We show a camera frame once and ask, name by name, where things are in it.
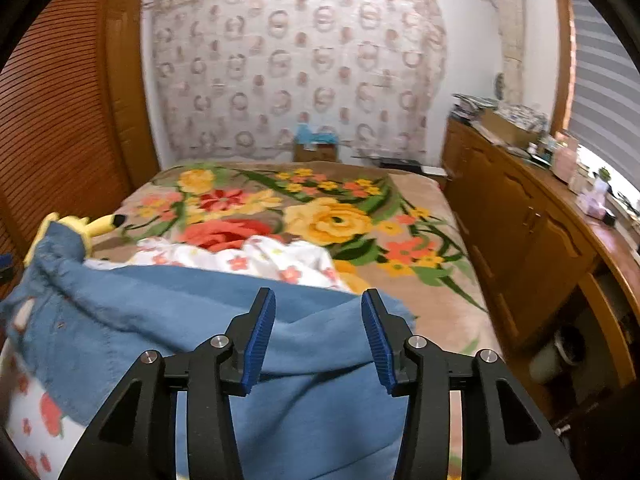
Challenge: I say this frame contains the grey round container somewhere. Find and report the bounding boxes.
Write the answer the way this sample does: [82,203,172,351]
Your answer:
[529,326,587,387]

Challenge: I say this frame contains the white strawberry print blanket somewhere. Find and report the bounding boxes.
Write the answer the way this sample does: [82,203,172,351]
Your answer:
[0,235,463,480]

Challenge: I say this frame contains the beige lace curtain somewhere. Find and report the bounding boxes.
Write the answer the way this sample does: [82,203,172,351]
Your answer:
[497,0,526,103]

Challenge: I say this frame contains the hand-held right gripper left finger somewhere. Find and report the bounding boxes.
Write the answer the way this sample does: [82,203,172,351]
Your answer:
[57,287,277,480]

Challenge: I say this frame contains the open cardboard box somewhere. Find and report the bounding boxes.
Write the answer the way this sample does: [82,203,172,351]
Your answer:
[479,107,545,149]

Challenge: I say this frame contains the yellow plush toy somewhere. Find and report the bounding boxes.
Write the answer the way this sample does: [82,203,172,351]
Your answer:
[22,212,128,268]

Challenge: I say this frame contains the striped window blind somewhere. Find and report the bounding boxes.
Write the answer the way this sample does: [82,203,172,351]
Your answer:
[567,0,640,176]

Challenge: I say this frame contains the ring patterned curtain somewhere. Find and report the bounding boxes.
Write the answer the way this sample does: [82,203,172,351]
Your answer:
[142,0,448,163]

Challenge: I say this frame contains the pink box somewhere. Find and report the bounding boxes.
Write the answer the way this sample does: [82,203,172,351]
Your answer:
[551,131,582,182]

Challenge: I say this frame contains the wooden cabinet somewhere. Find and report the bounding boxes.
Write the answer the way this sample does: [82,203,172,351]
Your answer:
[442,115,640,401]

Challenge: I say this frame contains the wooden louvered closet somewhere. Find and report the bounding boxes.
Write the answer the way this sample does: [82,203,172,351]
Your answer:
[0,0,161,301]

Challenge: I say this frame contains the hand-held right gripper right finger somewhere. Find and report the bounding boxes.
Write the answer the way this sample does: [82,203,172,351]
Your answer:
[361,288,581,480]

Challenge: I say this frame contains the small cardboard box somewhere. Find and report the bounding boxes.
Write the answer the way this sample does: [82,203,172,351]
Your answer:
[292,142,341,163]

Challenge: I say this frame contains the pink tissue pack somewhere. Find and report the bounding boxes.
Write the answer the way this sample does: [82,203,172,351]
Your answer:
[574,182,609,219]

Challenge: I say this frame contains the blue cloth item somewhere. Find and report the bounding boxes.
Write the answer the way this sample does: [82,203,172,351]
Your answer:
[292,122,341,147]

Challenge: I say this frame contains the dark flat box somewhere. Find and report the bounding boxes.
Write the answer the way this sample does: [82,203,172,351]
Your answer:
[379,157,424,171]

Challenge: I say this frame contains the blue denim pants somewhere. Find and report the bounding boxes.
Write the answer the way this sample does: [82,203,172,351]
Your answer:
[0,220,416,480]

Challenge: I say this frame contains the brown floral blanket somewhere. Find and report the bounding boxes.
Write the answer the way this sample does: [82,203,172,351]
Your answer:
[87,160,503,480]

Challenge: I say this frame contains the wooden window frame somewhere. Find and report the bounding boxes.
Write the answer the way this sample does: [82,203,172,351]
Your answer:
[549,0,576,136]

